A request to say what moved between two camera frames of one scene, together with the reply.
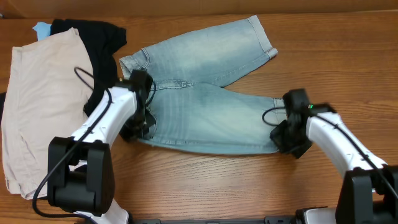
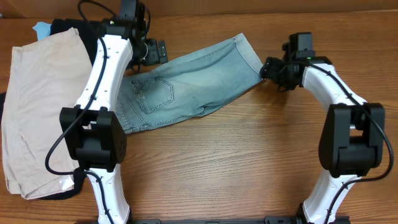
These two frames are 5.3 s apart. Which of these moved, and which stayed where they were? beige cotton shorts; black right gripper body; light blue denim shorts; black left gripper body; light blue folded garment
Moved: black right gripper body; light blue denim shorts; black left gripper body
Stayed: beige cotton shorts; light blue folded garment
